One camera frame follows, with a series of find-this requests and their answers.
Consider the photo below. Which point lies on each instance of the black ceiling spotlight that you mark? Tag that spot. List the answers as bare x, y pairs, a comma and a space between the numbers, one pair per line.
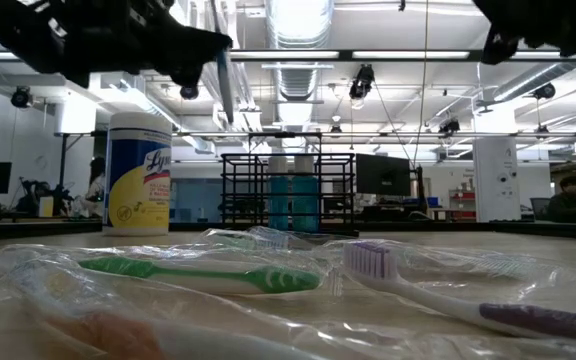
362, 82
20, 97
544, 91
189, 93
449, 126

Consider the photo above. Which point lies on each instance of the Lysol wipes canister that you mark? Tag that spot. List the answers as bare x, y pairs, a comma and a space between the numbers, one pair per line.
138, 175

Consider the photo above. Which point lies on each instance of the purple white toothbrush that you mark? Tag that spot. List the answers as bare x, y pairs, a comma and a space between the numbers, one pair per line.
543, 320

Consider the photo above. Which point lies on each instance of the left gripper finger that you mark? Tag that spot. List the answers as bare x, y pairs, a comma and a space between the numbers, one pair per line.
188, 57
203, 34

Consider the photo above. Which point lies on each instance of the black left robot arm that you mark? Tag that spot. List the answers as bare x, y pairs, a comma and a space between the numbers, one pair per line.
13, 30

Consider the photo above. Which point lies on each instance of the orange white toothbrush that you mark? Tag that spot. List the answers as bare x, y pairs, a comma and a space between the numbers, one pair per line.
118, 335

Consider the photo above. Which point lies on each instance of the white round column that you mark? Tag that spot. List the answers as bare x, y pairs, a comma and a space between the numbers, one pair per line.
497, 180

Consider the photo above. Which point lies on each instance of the small blue mouthwash bottle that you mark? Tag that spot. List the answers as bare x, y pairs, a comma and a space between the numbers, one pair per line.
305, 200
278, 200

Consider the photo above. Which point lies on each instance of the person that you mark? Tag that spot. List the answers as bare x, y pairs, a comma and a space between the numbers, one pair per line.
95, 192
568, 205

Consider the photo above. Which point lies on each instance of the grey office chair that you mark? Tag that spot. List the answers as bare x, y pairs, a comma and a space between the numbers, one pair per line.
541, 207

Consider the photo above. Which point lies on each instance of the red shelf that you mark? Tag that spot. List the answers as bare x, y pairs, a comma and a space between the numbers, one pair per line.
462, 204

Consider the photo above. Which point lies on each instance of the black background robot arm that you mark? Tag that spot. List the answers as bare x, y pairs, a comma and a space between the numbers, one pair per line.
33, 197

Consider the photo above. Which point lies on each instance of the silver ventilation duct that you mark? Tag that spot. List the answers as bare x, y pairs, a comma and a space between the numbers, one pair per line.
298, 30

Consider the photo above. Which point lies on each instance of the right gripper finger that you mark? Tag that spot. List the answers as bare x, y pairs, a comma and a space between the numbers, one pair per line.
488, 9

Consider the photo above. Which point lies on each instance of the green white toothbrush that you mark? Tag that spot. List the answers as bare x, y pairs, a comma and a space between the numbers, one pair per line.
268, 280

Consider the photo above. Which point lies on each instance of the beige cup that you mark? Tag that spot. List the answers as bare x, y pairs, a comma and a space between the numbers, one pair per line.
46, 206

